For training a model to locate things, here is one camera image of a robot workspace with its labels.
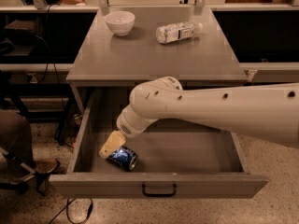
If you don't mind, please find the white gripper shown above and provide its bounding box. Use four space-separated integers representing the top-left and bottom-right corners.
99 105 155 159

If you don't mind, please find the blue pepsi can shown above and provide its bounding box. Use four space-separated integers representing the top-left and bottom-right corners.
108 146 138 171

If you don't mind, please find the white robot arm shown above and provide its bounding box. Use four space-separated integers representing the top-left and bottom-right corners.
99 77 299 159

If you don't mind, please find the open grey drawer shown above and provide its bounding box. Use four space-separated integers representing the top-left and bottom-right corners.
50 88 268 199

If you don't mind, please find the brown shoe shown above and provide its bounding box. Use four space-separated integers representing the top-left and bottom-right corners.
10 157 60 183

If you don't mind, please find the grey metal cabinet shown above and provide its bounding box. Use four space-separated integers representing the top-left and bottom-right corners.
66 7 247 110

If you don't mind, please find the seated person's leg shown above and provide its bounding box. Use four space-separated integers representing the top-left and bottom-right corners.
0 110 35 166

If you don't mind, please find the black office chair base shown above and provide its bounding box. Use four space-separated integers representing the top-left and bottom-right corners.
0 145 50 196

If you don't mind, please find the clear plastic water bottle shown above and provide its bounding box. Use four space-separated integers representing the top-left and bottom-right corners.
156 21 203 44

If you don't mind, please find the white ceramic bowl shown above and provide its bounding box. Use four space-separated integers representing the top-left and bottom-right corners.
105 11 135 36

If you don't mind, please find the black drawer handle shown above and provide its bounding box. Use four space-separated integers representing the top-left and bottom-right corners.
141 184 177 198

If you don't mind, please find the black floor cable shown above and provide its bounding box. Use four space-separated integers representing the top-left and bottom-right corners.
48 198 94 224

